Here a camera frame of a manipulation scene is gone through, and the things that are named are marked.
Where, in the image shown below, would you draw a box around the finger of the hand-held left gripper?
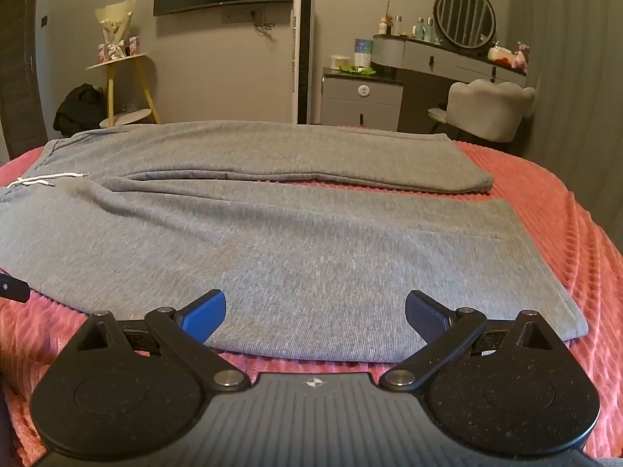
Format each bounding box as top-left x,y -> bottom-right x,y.
0,275 -> 31,303

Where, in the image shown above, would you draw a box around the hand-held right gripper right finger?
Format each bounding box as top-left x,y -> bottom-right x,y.
382,290 -> 568,393

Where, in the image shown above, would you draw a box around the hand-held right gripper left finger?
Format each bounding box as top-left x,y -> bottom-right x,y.
77,289 -> 252,393

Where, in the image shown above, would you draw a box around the grey pants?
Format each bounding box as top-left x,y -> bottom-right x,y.
0,121 -> 588,363

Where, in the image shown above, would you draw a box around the pink ribbed blanket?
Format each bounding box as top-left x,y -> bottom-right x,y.
0,126 -> 623,467

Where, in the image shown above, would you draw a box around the black bag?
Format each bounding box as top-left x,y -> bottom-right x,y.
53,84 -> 108,137

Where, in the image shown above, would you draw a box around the white shell-back chair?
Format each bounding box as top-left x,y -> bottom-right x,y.
428,79 -> 537,145

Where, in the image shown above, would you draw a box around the dark wooden door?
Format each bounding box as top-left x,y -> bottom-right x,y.
0,0 -> 50,166

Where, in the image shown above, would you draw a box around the yellow-legged side table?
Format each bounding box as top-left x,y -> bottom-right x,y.
86,53 -> 162,130

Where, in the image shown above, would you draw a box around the grey drawer cabinet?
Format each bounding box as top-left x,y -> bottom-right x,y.
320,67 -> 405,132

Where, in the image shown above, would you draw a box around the grey vanity desk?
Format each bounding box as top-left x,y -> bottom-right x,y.
372,34 -> 528,132

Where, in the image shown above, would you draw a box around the white and black tower fan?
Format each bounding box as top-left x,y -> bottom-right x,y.
291,0 -> 317,126

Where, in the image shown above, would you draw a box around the cream flower bouquet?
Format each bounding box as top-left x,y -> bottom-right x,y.
95,0 -> 138,63

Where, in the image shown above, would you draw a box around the grey curtain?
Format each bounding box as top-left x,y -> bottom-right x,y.
509,0 -> 623,198

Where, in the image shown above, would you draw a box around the round black-framed mirror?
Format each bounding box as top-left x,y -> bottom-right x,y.
434,0 -> 496,51

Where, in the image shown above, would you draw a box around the wall socket strip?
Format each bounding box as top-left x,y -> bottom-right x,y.
221,8 -> 266,23

